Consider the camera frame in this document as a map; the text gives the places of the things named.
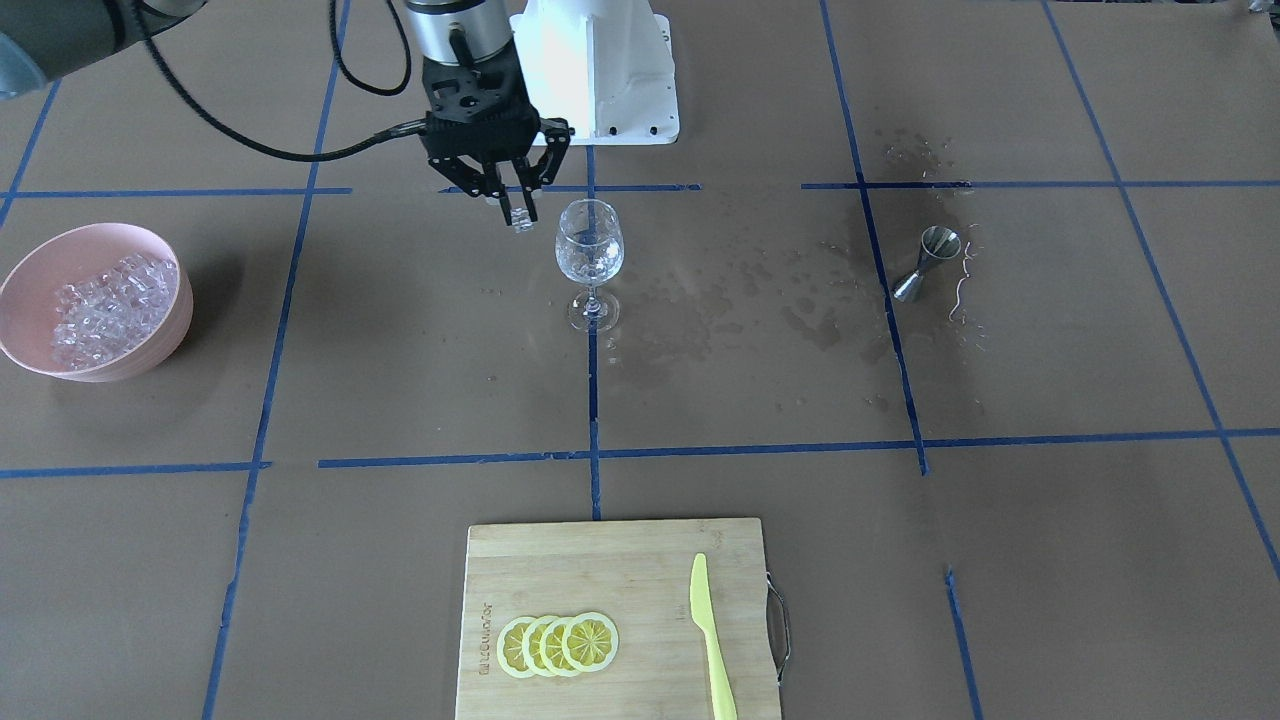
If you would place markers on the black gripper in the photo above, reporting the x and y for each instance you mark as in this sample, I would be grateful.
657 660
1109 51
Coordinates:
553 146

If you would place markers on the single clear ice cube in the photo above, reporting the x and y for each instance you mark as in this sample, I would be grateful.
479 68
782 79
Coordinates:
521 220

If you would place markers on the steel cocktail jigger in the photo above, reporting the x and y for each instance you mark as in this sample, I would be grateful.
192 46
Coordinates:
938 245

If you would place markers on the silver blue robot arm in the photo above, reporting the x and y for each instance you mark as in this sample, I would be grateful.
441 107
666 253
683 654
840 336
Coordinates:
47 40

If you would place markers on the clear wine glass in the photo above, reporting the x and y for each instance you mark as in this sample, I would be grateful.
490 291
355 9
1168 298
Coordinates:
590 251

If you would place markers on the pile of clear ice cubes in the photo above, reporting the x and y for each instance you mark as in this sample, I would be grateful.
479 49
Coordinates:
109 314

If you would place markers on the bamboo cutting board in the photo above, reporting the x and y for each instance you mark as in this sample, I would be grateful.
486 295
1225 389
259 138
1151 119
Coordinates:
637 573

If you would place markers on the lemon slice two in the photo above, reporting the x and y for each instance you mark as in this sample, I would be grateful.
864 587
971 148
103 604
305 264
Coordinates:
531 645

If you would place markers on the lemon slice three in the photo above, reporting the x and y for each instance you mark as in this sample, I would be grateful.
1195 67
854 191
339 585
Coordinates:
551 647

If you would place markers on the pink bowl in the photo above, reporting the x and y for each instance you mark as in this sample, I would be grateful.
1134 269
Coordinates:
27 310

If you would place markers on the yellow plastic knife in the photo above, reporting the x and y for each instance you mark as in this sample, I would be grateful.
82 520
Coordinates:
702 614

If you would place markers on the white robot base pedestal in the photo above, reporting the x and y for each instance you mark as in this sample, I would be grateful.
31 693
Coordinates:
606 67

